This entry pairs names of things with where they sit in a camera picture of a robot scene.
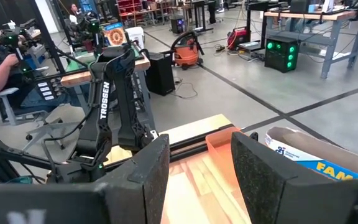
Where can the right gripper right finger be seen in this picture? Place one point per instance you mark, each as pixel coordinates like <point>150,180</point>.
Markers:
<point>275,199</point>

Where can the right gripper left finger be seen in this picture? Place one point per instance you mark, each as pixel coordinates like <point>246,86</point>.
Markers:
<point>120,199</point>

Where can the Cheerios cereal box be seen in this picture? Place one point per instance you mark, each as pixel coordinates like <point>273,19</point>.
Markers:
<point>306,146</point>

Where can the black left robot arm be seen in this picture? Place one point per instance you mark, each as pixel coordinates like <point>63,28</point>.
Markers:
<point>104,102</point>

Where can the teal glass tumbler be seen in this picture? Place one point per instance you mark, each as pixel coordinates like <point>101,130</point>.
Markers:
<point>20,180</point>

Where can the orange plastic container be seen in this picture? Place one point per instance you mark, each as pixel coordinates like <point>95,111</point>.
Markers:
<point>222,149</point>

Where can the black control box white labels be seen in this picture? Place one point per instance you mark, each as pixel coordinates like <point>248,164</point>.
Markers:
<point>46,90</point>

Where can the grey office chair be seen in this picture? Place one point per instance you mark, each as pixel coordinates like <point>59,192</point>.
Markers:
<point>8,102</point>

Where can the black computer tower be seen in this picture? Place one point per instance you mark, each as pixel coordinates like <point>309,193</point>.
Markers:
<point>160,74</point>

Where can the green-lit computer tower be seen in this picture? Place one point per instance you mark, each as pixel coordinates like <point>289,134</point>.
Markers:
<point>281,54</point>

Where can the white bucket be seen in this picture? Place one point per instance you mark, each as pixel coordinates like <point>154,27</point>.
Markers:
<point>135,35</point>

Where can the orange shop vacuum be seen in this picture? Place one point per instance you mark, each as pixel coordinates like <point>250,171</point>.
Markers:
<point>186,54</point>

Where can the distant person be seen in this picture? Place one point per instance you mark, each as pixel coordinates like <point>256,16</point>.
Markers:
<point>73,12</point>

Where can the red floor machine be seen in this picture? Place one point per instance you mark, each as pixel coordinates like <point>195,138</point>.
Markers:
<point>236,37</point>

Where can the red storage bin shelf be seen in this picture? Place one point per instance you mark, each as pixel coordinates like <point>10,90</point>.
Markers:
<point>129,7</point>

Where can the small black lit computer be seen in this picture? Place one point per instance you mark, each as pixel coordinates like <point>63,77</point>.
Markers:
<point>177,25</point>

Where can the wooden workbench grey legs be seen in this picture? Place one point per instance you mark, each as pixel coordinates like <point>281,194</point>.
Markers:
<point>306,15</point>

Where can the black standing desk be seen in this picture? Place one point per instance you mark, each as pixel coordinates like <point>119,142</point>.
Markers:
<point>202,6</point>

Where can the black aluminium table frame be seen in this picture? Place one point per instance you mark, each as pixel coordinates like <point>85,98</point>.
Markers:
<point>50,40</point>

